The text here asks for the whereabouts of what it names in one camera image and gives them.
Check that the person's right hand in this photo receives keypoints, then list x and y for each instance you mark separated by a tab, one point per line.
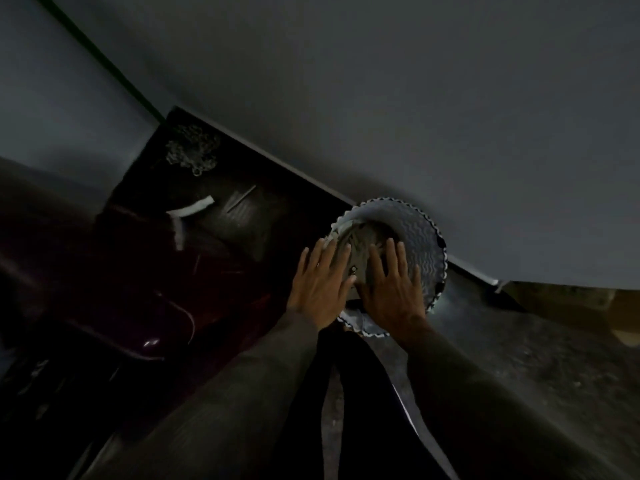
395	294

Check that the person's left hand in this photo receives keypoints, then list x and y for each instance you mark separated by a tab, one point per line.
320	289

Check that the black white zigzag laundry basket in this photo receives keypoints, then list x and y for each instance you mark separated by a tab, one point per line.
425	239

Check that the person's left forearm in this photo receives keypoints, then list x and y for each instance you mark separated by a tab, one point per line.
215	409

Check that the person's right forearm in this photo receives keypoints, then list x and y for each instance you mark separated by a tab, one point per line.
500	409

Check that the thin stick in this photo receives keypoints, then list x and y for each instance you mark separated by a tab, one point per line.
241	198

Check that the cardboard box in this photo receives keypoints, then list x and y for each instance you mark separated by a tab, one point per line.
560	302

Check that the green pipe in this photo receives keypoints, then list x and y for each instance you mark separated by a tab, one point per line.
105	57

